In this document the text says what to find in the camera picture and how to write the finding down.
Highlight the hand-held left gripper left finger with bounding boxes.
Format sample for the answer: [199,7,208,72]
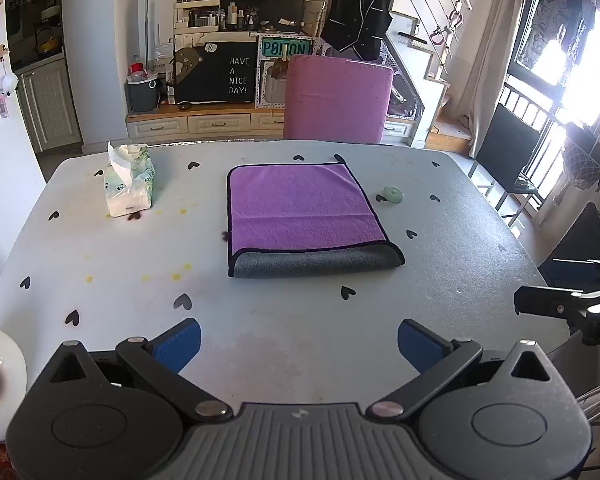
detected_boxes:
[47,318,234,421]

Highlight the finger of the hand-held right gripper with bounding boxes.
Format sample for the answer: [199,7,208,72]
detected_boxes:
[549,257,600,288]
[513,285,600,320]

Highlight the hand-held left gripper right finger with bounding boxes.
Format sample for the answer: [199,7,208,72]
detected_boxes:
[366,318,557,421]

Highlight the purple and grey towel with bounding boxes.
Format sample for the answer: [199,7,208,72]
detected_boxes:
[226,154,406,279]

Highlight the dark fabric chair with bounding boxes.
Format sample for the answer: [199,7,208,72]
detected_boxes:
[537,201,600,286]

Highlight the hanging net bag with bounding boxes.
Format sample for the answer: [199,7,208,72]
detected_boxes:
[554,122,600,207]

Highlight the black folding chair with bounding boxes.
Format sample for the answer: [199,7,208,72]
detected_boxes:
[469,103,542,222]

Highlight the green white tissue pack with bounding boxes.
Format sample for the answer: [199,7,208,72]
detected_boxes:
[103,142,156,219]

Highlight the white round lamp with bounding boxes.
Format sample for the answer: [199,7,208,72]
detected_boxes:
[0,326,28,443]

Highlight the cream low drawer cabinet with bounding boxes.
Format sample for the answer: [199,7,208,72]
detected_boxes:
[125,102,421,144]

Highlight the beige curtain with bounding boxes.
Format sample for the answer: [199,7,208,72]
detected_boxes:
[467,0,540,159]

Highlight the grey waste bin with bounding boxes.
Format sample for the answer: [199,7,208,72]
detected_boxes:
[126,76,162,113]

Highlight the hanging dark clothes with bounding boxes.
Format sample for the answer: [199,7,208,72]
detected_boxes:
[517,0,600,86]

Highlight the pink upholstered chair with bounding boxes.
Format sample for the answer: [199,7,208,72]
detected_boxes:
[283,56,394,144]

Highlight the cream kitchen cabinet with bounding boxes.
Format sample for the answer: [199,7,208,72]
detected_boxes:
[17,57,84,154]

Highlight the black printed cloth cover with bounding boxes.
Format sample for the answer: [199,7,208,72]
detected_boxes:
[174,41,257,106]

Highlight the metal stair railing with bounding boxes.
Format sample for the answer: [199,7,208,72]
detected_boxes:
[386,0,475,78]

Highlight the green framed sign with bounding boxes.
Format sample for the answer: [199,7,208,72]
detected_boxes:
[259,37,314,60]

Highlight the yellow kettle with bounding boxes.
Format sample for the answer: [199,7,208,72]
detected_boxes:
[35,25,64,57]

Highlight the white cosmetics rack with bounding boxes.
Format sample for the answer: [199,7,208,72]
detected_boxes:
[173,0,229,32]

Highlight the black vest with white trim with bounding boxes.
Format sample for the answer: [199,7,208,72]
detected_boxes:
[320,0,398,61]

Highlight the metal chair frame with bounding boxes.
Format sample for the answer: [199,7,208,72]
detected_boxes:
[574,379,600,427]

